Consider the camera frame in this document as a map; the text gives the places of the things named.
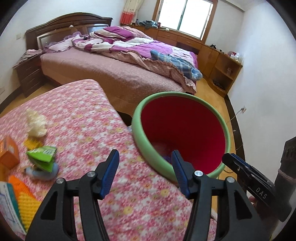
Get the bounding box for white medicine box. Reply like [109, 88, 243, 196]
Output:
[1, 181, 26, 240]

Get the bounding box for blue plastic hook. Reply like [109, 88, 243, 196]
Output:
[24, 163, 59, 181]

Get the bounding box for orange cardboard box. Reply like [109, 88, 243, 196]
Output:
[0, 136, 20, 170]

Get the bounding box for person's right hand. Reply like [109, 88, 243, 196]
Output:
[248, 196, 260, 210]

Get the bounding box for yellow foam net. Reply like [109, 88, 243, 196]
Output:
[18, 192, 41, 231]

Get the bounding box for orange foam net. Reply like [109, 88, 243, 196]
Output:
[9, 175, 34, 200]

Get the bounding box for green snack wrapper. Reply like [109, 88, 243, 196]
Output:
[26, 146, 57, 173]

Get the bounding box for small yellow box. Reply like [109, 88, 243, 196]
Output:
[23, 137, 43, 150]

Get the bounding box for crumpled cream tissue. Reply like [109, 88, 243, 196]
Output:
[26, 109, 47, 138]

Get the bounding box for pink floral tablecloth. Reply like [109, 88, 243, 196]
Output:
[0, 79, 218, 241]

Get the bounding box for red bin with green rim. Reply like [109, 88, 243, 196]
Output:
[132, 92, 231, 182]

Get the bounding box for light wooden window cabinet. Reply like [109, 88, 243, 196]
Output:
[129, 25, 242, 97]

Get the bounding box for blue plaid shirt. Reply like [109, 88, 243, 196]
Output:
[150, 50, 203, 81]

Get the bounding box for dark wooden nightstand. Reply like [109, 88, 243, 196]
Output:
[13, 55, 45, 97]

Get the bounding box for large bed pink sheet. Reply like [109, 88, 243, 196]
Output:
[40, 47, 197, 115]

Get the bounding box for clothes pile on nightstand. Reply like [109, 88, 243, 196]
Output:
[13, 49, 43, 68]

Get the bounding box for window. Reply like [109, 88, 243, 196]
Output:
[152, 0, 218, 43]

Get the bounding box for pink ruffled pillow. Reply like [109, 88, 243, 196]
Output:
[43, 31, 81, 53]

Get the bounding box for dark wooden headboard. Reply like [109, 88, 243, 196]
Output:
[25, 12, 113, 49]

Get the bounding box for purple white quilt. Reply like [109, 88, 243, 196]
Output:
[72, 26, 198, 94]

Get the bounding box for blue clothes on cabinet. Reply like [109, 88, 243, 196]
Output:
[138, 20, 158, 29]

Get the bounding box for red cream curtain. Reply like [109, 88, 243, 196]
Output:
[120, 0, 144, 25]

